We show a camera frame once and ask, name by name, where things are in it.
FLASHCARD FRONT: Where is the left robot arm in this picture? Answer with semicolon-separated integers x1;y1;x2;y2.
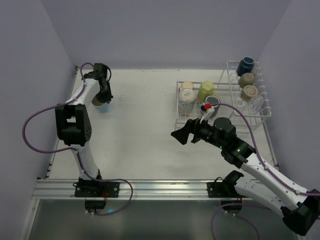
54;63;113;182

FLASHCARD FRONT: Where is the tall white wire rack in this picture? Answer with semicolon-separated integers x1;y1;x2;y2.
217;61;272;130

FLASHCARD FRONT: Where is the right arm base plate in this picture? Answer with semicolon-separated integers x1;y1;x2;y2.
206;170;244;198

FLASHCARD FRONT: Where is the left controller box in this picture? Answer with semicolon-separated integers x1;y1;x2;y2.
84;200;106;211

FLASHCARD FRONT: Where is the dark blue cup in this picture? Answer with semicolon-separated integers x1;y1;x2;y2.
236;56;255;77

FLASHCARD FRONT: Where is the controller box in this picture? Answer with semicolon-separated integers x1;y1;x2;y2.
220;200;242;214
84;200;106;211

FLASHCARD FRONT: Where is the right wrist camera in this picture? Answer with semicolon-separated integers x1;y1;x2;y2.
200;102;218;122

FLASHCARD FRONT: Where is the cream and brown cup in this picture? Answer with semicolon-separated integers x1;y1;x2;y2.
179;81;194;91

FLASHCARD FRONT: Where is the olive grey cup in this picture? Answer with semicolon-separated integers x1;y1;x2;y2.
238;72;255;89

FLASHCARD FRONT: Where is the flat white wire rack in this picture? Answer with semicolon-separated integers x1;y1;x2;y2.
174;80;249;134

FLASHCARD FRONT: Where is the dark teal mug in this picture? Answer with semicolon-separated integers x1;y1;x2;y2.
205;95;221;119

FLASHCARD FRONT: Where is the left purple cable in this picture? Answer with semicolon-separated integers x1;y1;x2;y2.
22;62;135;217

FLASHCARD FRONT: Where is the clear glass cup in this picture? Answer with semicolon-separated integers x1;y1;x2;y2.
246;95;264;115

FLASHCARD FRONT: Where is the purple cable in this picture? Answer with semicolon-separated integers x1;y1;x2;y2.
22;62;135;217
201;102;320;240

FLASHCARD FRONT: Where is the aluminium mounting rail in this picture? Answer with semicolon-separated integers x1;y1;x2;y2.
31;179;245;201

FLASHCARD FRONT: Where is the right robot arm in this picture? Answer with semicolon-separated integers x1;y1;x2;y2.
171;117;320;236

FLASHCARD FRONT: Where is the white floral mug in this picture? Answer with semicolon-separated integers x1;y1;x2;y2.
178;89;197;114

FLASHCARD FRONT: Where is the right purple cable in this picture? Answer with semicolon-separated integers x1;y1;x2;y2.
201;102;320;240

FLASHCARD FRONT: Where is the light blue mug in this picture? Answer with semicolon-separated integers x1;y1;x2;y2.
91;96;109;113

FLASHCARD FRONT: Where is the light green mug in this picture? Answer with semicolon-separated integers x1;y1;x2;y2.
197;80;219;103

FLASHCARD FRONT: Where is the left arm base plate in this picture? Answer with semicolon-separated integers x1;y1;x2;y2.
72;178;120;198

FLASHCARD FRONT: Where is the speckled beige cup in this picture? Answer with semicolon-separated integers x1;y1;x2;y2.
240;85;258;102

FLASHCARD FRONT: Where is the right controller box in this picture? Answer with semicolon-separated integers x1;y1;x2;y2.
220;200;242;214

